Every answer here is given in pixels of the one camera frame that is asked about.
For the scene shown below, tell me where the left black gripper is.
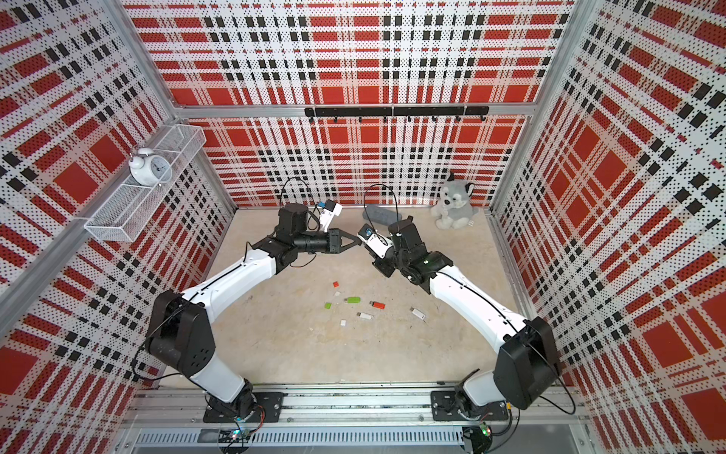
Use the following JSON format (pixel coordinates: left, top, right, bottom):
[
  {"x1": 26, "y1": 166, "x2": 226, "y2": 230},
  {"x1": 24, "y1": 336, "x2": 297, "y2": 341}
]
[{"x1": 295, "y1": 229, "x2": 361, "y2": 255}]

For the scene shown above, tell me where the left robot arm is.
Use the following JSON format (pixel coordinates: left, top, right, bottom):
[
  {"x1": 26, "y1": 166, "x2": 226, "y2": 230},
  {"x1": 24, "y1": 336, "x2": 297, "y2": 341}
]
[{"x1": 141, "y1": 200, "x2": 361, "y2": 420}]

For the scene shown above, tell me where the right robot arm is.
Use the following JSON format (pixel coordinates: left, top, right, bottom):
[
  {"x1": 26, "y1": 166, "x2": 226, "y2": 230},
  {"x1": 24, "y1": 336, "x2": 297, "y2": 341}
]
[{"x1": 358, "y1": 218, "x2": 562, "y2": 412}]

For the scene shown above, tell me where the white usb drive right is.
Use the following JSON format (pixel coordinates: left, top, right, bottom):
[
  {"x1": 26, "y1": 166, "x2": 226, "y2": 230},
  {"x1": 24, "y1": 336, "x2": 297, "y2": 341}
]
[{"x1": 410, "y1": 308, "x2": 427, "y2": 321}]

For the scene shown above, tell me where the grey rectangular case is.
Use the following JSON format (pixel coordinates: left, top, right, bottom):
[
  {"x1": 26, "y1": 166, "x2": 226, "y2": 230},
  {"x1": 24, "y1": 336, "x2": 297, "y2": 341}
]
[{"x1": 362, "y1": 204, "x2": 402, "y2": 228}]

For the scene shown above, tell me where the grey husky plush toy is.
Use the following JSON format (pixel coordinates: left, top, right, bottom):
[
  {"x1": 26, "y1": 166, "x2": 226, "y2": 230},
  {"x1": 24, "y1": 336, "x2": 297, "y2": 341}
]
[{"x1": 430, "y1": 170, "x2": 478, "y2": 230}]

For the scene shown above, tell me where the white alarm clock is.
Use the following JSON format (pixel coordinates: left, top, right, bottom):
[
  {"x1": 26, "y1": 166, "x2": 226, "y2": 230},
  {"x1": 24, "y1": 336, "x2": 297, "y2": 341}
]
[{"x1": 129, "y1": 148, "x2": 172, "y2": 187}]

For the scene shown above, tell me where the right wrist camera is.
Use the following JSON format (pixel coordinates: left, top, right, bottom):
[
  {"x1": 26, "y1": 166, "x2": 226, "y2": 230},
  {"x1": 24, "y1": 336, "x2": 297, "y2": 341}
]
[{"x1": 358, "y1": 223, "x2": 393, "y2": 259}]

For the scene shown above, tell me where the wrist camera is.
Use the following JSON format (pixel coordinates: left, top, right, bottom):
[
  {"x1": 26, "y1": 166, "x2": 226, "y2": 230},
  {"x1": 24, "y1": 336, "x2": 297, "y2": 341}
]
[
  {"x1": 358, "y1": 223, "x2": 393, "y2": 259},
  {"x1": 318, "y1": 200, "x2": 342, "y2": 233}
]

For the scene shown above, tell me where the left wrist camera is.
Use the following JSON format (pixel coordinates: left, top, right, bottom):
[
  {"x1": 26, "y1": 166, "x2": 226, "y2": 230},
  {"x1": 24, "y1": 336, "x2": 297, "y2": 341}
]
[{"x1": 318, "y1": 200, "x2": 342, "y2": 233}]

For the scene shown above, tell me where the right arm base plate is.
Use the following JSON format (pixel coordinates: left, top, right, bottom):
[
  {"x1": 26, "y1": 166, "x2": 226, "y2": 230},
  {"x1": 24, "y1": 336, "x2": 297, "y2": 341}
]
[{"x1": 430, "y1": 390, "x2": 509, "y2": 422}]

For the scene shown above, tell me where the black hook rail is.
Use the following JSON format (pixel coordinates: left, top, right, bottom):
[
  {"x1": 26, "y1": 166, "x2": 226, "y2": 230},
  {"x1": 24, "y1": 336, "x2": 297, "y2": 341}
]
[{"x1": 304, "y1": 105, "x2": 491, "y2": 121}]

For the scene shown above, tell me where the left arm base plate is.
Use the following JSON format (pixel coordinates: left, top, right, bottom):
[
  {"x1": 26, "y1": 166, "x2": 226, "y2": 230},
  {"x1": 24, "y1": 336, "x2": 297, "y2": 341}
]
[{"x1": 202, "y1": 392, "x2": 285, "y2": 424}]

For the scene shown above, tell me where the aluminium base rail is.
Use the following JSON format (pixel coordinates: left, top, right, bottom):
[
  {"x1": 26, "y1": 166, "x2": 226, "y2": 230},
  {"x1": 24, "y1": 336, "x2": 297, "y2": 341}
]
[{"x1": 112, "y1": 382, "x2": 598, "y2": 453}]

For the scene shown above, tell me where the white wire mesh shelf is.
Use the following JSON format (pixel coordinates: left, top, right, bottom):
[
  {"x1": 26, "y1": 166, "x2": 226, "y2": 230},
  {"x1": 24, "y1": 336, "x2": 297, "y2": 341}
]
[{"x1": 84, "y1": 123, "x2": 206, "y2": 242}]

